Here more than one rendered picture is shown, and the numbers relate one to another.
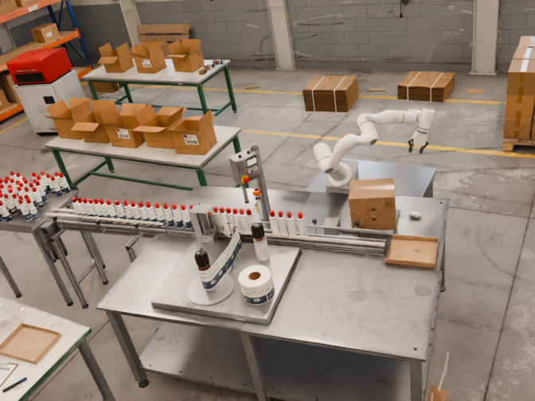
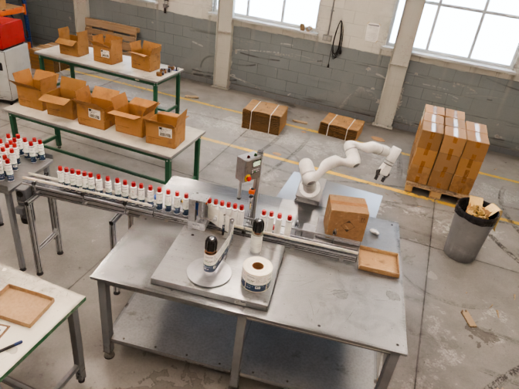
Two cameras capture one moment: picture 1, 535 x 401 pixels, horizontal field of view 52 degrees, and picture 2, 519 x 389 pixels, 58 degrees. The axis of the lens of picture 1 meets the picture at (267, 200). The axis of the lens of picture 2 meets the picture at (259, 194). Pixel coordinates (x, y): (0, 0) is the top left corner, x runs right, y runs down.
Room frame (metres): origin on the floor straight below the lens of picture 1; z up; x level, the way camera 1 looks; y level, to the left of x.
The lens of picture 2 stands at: (0.25, 0.94, 3.03)
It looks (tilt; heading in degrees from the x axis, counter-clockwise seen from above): 31 degrees down; 342
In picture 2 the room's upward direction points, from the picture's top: 7 degrees clockwise
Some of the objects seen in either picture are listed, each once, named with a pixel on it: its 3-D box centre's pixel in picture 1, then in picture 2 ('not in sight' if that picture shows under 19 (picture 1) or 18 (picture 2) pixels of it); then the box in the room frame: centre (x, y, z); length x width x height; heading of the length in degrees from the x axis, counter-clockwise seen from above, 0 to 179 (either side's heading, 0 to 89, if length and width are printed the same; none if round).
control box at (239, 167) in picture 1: (245, 166); (249, 167); (3.25, 0.10, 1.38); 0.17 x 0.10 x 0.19; 119
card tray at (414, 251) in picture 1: (412, 250); (378, 261); (2.69, -0.85, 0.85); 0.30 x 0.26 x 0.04; 64
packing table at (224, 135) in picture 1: (148, 167); (106, 150); (5.54, 1.25, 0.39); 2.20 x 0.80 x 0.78; 55
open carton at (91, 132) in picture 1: (95, 123); (63, 99); (5.68, 1.69, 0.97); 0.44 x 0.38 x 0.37; 150
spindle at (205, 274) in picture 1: (205, 270); (210, 255); (2.67, 0.46, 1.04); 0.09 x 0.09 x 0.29
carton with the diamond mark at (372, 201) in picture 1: (372, 204); (345, 218); (3.09, -0.71, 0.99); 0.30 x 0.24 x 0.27; 74
